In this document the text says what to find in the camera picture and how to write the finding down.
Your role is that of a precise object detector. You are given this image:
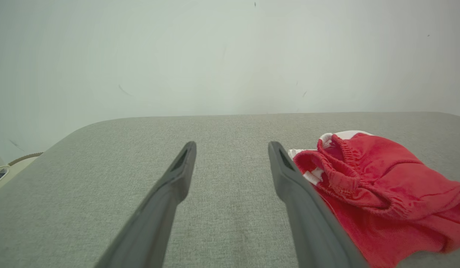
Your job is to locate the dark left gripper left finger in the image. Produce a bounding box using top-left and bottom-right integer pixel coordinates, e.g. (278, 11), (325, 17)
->
(94, 141), (197, 268)

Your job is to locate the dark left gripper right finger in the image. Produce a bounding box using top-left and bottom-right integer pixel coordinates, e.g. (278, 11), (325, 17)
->
(268, 141), (370, 268)

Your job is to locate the red shorts white stripe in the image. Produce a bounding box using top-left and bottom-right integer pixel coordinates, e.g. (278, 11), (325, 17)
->
(288, 130), (460, 268)

